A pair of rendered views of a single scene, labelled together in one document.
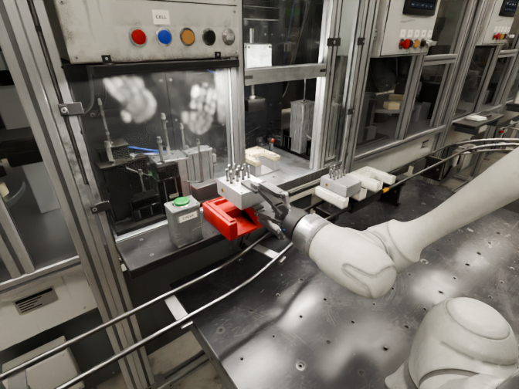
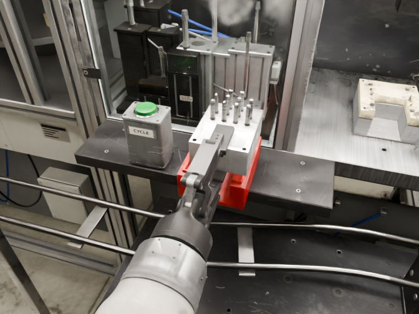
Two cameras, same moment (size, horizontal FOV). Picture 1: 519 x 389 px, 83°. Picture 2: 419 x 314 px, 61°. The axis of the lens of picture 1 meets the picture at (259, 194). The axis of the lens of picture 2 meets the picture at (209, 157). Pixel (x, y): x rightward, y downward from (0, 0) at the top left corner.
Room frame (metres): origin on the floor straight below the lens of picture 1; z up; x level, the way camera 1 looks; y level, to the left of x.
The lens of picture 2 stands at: (0.45, -0.33, 1.40)
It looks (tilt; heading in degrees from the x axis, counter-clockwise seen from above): 40 degrees down; 55
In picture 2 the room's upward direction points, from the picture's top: straight up
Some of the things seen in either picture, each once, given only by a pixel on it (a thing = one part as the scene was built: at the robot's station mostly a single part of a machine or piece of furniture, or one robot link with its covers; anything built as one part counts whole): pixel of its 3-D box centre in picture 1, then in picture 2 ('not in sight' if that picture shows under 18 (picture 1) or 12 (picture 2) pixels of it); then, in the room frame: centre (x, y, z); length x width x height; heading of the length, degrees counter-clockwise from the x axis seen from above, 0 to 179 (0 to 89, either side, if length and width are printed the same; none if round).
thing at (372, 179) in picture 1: (355, 190); not in sight; (1.12, -0.41, 0.84); 0.36 x 0.14 x 0.10; 128
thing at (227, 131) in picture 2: (252, 186); (219, 139); (0.72, 0.02, 1.06); 0.07 x 0.03 x 0.01; 38
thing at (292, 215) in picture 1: (290, 220); (187, 227); (0.59, -0.07, 1.03); 0.09 x 0.07 x 0.08; 38
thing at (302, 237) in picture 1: (312, 235); (166, 276); (0.54, -0.12, 1.03); 0.09 x 0.06 x 0.09; 128
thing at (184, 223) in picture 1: (183, 219); (151, 132); (0.69, 0.21, 0.97); 0.08 x 0.08 x 0.12; 38
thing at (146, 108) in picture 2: (181, 203); (146, 111); (0.68, 0.21, 1.03); 0.04 x 0.04 x 0.02
